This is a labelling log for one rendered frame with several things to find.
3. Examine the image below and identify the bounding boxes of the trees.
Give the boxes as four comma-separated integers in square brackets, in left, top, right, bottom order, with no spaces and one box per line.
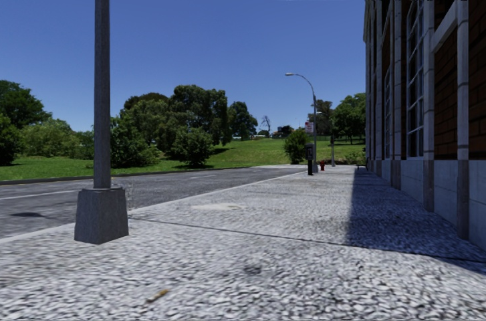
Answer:
[307,93,367,145]
[110,84,259,169]
[0,80,95,167]

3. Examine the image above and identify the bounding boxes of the grey street lamp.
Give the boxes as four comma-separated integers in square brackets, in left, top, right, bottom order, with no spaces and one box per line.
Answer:
[284,72,320,174]
[316,111,336,168]

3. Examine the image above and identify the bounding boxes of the grey pole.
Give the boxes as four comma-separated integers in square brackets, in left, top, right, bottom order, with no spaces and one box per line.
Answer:
[74,0,130,245]

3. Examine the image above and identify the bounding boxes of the red brick building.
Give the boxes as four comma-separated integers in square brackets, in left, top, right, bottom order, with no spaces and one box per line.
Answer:
[362,0,486,261]

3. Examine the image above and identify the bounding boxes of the dark box on post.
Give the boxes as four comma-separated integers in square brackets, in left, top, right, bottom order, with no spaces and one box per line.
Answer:
[305,143,315,176]

